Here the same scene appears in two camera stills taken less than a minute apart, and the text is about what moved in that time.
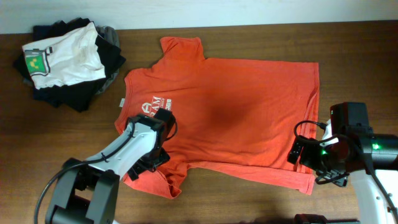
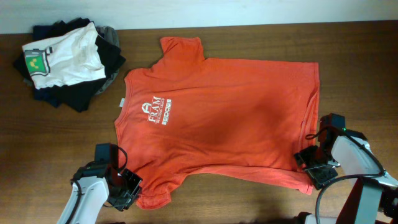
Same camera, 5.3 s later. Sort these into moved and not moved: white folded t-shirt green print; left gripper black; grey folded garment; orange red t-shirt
Moved: left gripper black
Not moved: white folded t-shirt green print; grey folded garment; orange red t-shirt
